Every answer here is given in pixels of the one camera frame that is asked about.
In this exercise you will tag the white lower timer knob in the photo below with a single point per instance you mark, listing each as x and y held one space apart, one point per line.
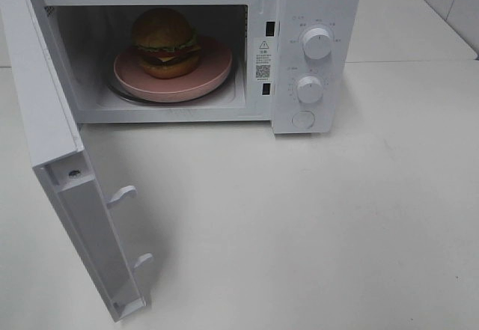
309 89

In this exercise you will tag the white microwave oven body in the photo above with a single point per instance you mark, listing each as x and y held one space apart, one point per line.
263 34

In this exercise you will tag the burger with lettuce and cheese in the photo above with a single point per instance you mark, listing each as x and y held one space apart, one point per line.
166 43

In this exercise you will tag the pink round plate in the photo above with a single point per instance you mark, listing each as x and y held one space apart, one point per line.
195 73

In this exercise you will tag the round white door release button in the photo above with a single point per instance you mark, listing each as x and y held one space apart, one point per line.
303 119

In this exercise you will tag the white upper power knob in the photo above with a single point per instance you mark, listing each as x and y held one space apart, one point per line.
316 42

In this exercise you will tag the white microwave door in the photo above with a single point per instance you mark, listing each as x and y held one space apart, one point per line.
59 158

